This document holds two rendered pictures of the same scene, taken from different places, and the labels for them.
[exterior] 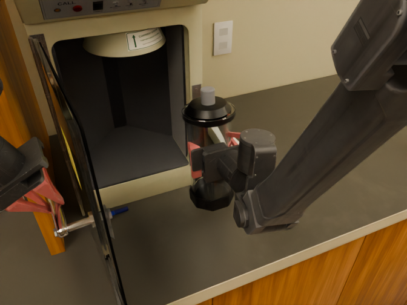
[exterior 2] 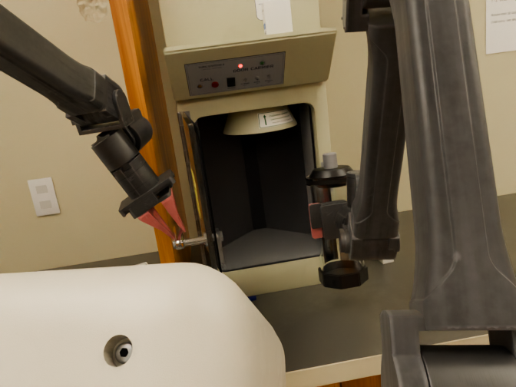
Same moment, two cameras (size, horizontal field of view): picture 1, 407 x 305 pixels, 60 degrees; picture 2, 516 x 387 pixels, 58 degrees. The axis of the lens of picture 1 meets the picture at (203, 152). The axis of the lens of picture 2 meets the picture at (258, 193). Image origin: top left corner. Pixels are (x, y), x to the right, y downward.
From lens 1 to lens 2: 0.35 m
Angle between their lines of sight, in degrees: 27
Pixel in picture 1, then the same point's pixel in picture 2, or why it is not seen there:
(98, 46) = (234, 127)
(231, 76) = not seen: hidden behind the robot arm
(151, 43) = (281, 122)
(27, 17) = (177, 93)
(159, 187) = (291, 279)
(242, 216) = (342, 236)
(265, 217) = (357, 223)
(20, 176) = (153, 187)
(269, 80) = not seen: hidden behind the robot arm
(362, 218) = not seen: outside the picture
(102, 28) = (236, 106)
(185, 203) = (318, 296)
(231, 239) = (364, 327)
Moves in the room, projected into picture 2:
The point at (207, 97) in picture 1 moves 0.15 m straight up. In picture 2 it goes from (328, 160) to (322, 83)
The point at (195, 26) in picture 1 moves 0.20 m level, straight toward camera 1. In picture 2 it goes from (320, 104) to (305, 116)
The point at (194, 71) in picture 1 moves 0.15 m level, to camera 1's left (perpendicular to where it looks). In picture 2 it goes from (322, 147) to (258, 152)
